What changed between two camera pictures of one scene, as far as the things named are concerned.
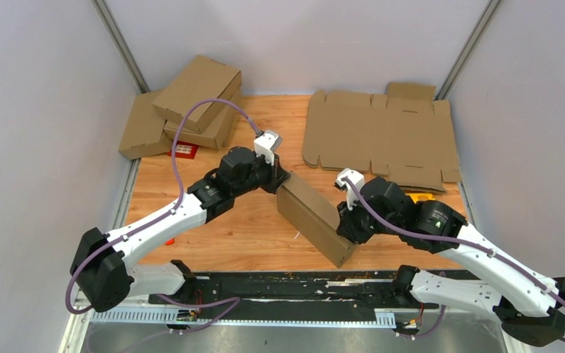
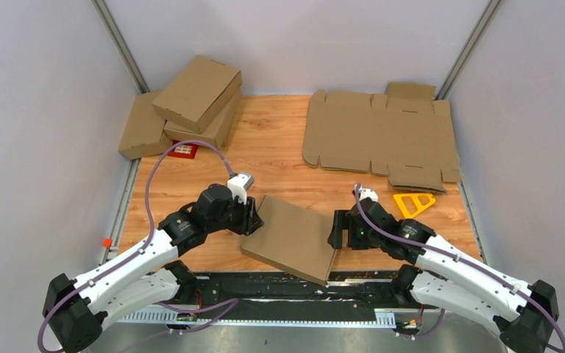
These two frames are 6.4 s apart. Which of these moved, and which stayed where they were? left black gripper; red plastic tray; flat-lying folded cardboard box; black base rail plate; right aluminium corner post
Moved: left black gripper
Stayed: black base rail plate; flat-lying folded cardboard box; right aluminium corner post; red plastic tray
